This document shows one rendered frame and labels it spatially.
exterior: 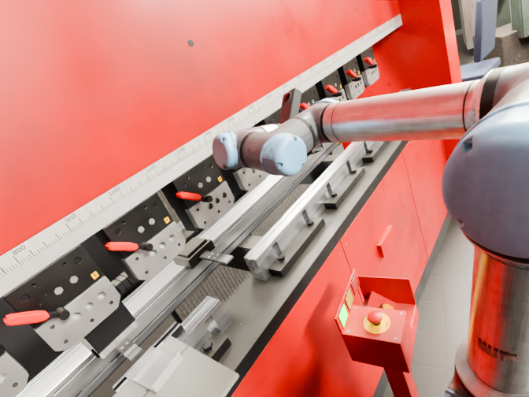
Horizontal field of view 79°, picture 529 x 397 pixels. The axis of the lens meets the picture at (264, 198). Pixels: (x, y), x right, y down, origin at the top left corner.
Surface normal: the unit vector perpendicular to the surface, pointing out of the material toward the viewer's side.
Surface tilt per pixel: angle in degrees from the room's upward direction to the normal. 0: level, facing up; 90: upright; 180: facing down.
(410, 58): 90
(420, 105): 51
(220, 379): 0
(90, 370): 90
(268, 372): 90
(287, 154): 98
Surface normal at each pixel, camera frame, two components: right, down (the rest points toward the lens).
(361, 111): -0.77, -0.21
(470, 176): -0.74, 0.43
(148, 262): 0.72, 0.00
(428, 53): -0.58, 0.55
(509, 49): -0.12, 0.46
